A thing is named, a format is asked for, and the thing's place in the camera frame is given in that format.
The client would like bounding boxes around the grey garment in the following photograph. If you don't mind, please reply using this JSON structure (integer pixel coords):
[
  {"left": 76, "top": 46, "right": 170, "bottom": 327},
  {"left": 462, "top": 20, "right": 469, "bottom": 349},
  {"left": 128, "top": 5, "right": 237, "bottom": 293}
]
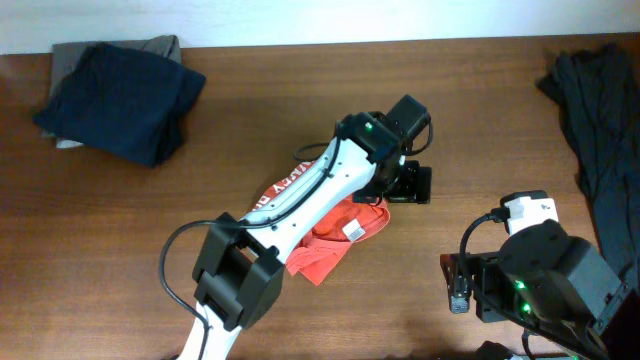
[{"left": 41, "top": 34, "right": 182, "bottom": 150}]

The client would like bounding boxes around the navy garment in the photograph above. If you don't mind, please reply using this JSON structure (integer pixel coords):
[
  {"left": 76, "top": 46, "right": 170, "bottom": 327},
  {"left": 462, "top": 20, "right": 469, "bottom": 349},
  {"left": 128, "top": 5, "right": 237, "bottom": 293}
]
[{"left": 33, "top": 43, "right": 206, "bottom": 167}]

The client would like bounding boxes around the red soccer t-shirt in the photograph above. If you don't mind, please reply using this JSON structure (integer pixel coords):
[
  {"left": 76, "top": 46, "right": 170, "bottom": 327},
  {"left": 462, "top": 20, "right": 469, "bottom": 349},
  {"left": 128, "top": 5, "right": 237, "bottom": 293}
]
[{"left": 251, "top": 159, "right": 391, "bottom": 287}]

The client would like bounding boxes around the black crumpled garment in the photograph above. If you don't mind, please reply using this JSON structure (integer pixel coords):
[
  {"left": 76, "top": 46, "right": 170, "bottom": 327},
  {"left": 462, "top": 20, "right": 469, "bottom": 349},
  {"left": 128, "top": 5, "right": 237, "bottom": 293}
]
[{"left": 536, "top": 44, "right": 639, "bottom": 289}]

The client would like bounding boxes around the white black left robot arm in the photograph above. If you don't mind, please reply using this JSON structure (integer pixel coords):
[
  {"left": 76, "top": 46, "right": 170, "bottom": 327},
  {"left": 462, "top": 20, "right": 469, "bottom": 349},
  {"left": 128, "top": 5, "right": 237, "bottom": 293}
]
[{"left": 170, "top": 110, "right": 433, "bottom": 359}]

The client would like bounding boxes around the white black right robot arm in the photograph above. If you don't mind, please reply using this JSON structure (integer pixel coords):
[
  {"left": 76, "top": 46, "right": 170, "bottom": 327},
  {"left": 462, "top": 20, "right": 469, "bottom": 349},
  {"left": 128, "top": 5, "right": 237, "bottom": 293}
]
[{"left": 440, "top": 218, "right": 639, "bottom": 359}]

